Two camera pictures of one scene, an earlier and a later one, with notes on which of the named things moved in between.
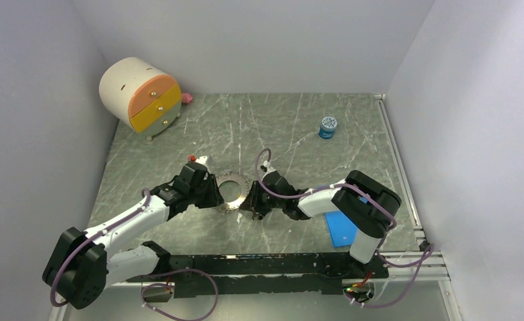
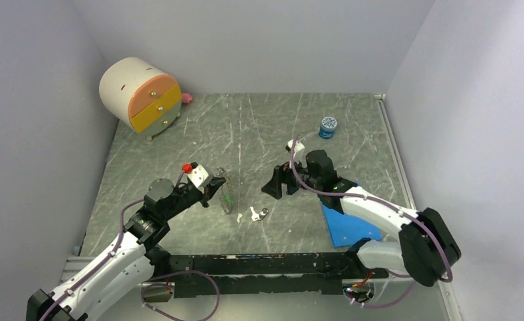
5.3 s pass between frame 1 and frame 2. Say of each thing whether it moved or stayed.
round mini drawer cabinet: stayed
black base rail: stayed
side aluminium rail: stayed
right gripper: moved
